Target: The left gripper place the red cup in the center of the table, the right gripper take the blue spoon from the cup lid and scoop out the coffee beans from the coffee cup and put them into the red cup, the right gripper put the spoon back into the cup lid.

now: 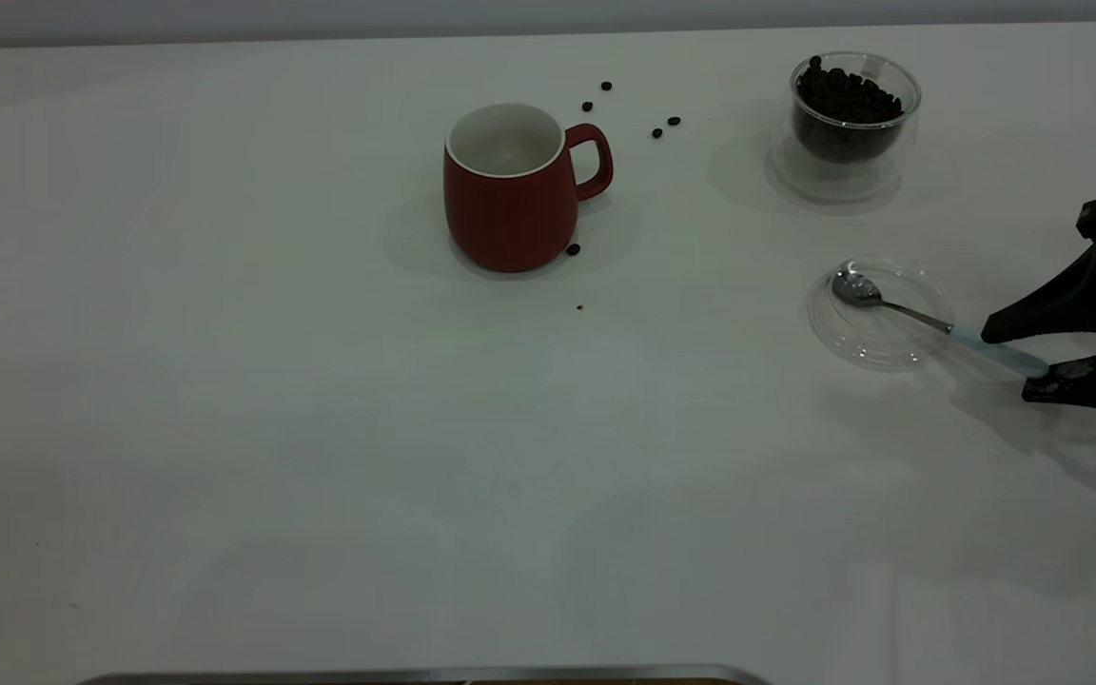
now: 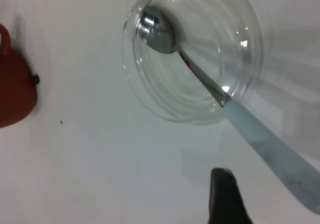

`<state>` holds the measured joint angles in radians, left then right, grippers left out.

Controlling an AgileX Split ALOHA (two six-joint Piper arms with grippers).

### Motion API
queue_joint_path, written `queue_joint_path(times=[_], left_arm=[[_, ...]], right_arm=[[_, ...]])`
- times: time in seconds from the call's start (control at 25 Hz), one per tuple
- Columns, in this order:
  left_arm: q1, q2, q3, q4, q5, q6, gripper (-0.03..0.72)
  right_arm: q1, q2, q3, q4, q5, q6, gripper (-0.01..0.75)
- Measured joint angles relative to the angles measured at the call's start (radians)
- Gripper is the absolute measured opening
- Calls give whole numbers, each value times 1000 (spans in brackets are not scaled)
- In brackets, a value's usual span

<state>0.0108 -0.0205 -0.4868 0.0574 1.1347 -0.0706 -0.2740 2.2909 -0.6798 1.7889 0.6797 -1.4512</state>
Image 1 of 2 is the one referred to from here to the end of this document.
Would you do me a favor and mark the spoon with pale blue handle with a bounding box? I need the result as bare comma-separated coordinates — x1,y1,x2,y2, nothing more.
832,269,1051,379

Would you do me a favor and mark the red ceramic mug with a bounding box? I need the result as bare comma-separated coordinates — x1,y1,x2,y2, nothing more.
442,103,615,275

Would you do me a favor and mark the coffee beans pile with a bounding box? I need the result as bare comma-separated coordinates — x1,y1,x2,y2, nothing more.
795,55,906,163

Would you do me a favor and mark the clear glass saucer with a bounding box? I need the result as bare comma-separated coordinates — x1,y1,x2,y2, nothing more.
807,257,953,372

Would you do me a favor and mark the silver metal edge strip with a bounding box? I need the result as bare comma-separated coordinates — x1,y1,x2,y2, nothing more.
77,664,773,685

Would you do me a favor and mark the double-wall glass cup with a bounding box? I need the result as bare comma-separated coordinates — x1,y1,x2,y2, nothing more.
769,51,923,205

